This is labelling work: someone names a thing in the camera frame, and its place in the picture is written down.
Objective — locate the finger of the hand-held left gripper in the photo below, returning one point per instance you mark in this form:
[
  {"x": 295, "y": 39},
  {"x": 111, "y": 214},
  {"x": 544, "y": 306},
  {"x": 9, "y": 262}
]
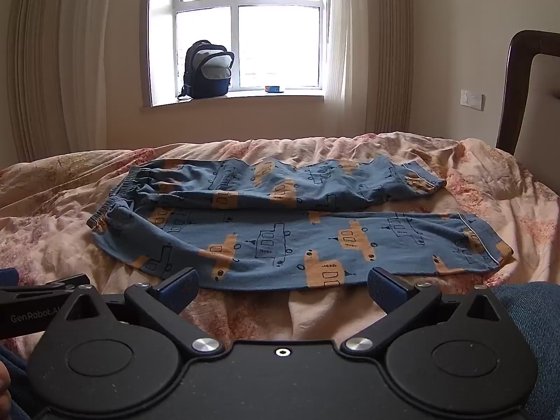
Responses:
[
  {"x": 52, "y": 291},
  {"x": 8, "y": 278}
]

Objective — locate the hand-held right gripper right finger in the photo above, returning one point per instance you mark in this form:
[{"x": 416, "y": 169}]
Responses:
[{"x": 387, "y": 292}]

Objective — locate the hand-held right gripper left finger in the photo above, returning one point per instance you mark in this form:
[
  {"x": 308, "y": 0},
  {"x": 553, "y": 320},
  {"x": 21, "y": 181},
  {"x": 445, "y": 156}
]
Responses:
[{"x": 177, "y": 292}]

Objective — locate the blue printed pants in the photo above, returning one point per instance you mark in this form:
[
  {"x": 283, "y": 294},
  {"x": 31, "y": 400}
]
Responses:
[{"x": 271, "y": 245}]

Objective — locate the person's left hand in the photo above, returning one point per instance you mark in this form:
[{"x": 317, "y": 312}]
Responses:
[{"x": 4, "y": 376}]

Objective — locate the pink floral bedspread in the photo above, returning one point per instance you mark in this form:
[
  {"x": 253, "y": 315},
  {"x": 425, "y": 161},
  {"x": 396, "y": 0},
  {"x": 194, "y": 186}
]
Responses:
[{"x": 52, "y": 210}]

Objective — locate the person's left leg in jeans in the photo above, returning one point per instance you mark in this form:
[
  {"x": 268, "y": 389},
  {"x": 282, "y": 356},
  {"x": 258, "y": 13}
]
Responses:
[{"x": 15, "y": 402}]

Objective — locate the person's leg in jeans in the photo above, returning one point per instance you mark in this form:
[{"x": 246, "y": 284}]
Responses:
[
  {"x": 15, "y": 402},
  {"x": 533, "y": 337}
]

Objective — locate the person's right leg in jeans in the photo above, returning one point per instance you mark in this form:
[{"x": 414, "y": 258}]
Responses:
[{"x": 533, "y": 337}]

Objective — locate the beige curtain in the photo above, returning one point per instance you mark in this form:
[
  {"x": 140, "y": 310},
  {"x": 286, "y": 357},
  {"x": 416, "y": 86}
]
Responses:
[
  {"x": 39, "y": 61},
  {"x": 393, "y": 52}
]

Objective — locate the dark blue backpack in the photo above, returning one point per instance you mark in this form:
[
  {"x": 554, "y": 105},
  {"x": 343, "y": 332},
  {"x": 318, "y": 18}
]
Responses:
[{"x": 205, "y": 74}]

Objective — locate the small blue box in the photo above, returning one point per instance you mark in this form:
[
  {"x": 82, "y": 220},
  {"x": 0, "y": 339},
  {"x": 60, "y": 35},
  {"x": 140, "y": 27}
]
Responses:
[{"x": 274, "y": 89}]

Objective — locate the white sheer curtain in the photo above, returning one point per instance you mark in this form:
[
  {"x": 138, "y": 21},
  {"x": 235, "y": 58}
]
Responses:
[
  {"x": 118, "y": 52},
  {"x": 350, "y": 43}
]

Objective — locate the white framed window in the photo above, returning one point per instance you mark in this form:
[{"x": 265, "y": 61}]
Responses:
[{"x": 275, "y": 43}]

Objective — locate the padded headboard with wooden frame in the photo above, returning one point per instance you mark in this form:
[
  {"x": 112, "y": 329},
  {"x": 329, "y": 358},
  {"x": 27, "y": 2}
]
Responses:
[{"x": 540, "y": 105}]

